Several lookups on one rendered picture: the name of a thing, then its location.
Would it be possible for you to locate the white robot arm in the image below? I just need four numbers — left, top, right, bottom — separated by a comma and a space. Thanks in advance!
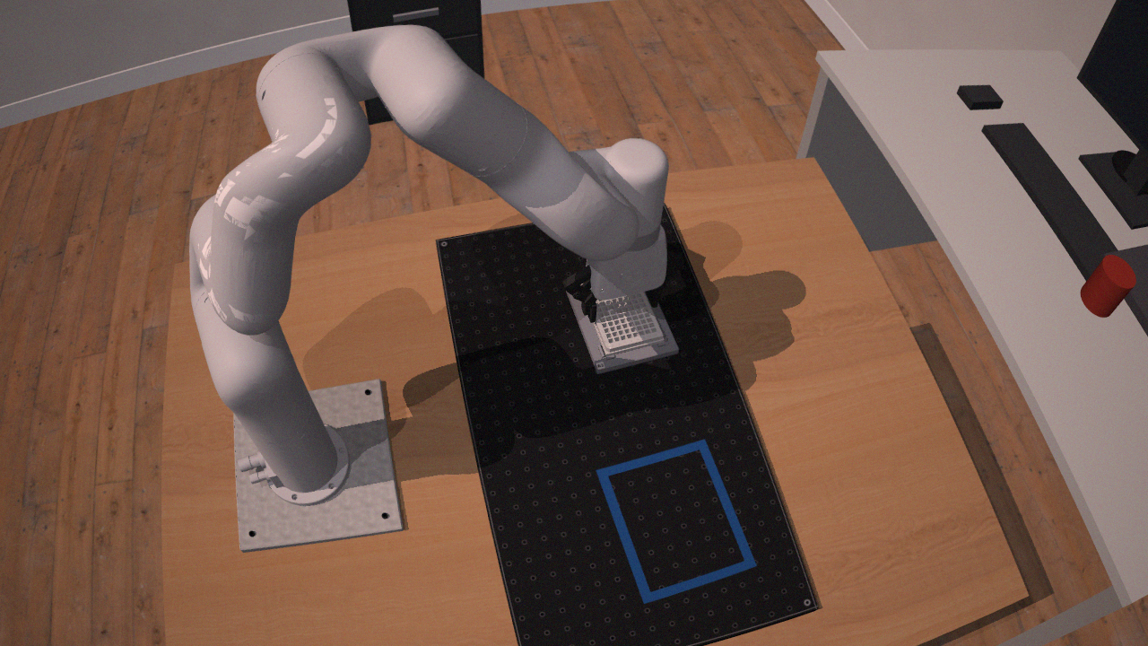
189, 25, 669, 506

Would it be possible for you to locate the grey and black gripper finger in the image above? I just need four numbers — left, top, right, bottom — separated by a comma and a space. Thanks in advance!
646, 251, 685, 308
563, 265, 597, 322

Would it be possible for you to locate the blue taped rectangle outline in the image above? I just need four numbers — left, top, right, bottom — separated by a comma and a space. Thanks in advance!
596, 439, 757, 604

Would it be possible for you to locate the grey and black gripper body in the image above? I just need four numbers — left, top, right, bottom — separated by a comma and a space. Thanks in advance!
585, 225, 667, 299

